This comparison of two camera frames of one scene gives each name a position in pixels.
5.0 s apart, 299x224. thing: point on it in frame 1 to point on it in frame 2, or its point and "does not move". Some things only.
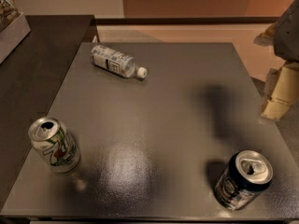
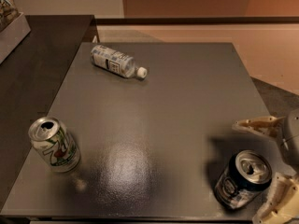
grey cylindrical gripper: [287, 36] to [291, 142]
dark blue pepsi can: [242, 179] does not move
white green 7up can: [55, 146] does not move
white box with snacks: [14, 27] does not move
